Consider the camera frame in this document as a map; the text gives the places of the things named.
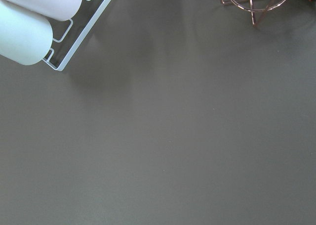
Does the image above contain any white wire cup rack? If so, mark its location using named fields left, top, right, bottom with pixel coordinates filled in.
left=43, top=0, right=112, bottom=71

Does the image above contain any mint green cup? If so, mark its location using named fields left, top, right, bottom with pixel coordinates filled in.
left=0, top=0, right=53, bottom=65

